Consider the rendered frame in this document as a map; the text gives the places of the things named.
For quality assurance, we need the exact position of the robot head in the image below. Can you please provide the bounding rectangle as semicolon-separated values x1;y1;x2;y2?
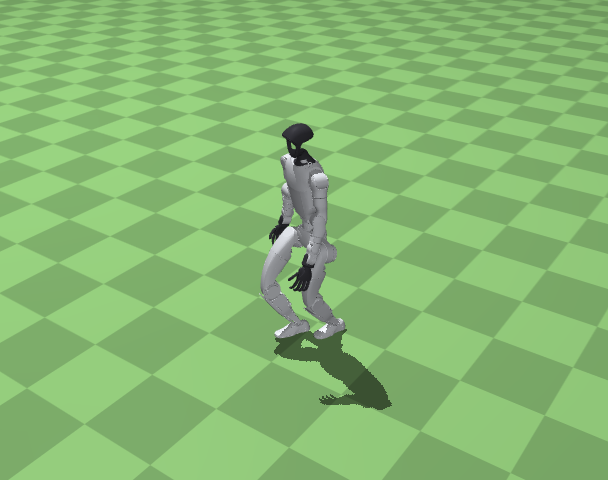
282;123;316;166

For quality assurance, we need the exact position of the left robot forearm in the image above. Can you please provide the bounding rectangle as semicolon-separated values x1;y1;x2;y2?
306;216;326;265

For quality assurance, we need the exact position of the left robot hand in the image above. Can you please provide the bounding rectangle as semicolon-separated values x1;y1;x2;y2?
288;253;315;292

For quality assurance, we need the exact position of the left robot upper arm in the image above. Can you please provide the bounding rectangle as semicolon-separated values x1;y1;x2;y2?
309;170;329;226

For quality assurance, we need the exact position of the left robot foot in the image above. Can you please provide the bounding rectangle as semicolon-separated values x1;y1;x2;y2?
313;318;345;339

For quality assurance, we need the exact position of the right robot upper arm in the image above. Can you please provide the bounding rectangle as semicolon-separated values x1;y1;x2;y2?
280;153;291;198

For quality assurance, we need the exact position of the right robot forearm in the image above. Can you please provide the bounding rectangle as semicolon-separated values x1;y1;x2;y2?
281;193;294;224

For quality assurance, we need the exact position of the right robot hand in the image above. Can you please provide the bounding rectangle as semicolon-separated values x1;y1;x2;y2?
269;215;289;245

